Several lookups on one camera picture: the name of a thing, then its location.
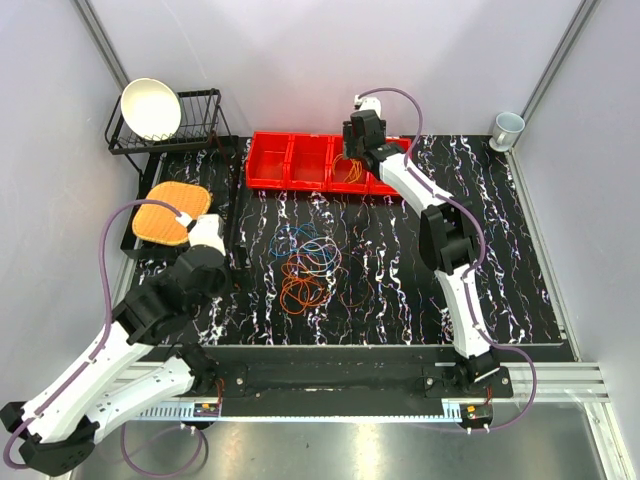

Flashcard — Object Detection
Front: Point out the yellow orange thin cable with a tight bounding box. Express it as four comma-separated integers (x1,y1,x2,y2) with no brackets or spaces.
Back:
332,153,365,184

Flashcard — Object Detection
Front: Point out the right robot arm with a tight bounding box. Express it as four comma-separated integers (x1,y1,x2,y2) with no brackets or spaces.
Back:
343,109,500,397

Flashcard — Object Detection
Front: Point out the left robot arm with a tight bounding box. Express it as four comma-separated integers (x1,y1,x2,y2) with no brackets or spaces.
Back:
1,245,232,477

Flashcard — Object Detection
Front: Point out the red bin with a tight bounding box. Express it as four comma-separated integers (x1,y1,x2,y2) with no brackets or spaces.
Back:
289,134,330,192
327,136,369,195
367,137,412,197
245,132,292,190

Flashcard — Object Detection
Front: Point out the woven bamboo tray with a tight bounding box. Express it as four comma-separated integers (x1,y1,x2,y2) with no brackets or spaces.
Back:
132,181,212,247

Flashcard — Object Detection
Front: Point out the light blue mug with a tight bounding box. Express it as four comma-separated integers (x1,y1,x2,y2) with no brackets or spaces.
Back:
489,112,526,152

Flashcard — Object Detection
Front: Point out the white bowl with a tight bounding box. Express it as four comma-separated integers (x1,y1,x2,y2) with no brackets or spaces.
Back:
120,78,182,141

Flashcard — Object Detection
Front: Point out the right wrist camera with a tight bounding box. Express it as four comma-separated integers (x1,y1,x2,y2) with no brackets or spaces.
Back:
354,95,382,118

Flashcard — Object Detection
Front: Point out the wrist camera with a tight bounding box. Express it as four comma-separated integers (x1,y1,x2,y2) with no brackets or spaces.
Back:
354,95,382,118
175,212,226,256

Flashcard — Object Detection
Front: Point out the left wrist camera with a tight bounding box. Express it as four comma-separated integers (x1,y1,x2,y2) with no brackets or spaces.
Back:
175,212,226,256

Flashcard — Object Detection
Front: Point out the black wire dish rack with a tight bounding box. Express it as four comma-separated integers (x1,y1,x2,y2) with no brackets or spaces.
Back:
104,88,242,242

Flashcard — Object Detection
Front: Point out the white thin cable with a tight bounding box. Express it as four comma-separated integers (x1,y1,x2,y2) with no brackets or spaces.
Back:
297,235,344,274

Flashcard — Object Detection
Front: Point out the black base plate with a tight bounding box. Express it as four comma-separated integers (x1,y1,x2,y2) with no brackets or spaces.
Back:
204,346,514,422

